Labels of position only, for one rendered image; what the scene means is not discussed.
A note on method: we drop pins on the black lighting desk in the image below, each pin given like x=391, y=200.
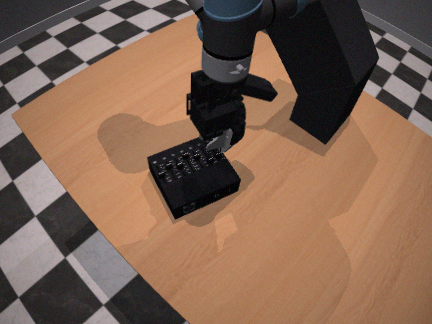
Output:
x=200, y=177

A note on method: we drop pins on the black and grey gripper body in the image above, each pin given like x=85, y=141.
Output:
x=214, y=111

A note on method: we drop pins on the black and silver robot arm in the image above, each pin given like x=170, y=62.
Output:
x=228, y=33

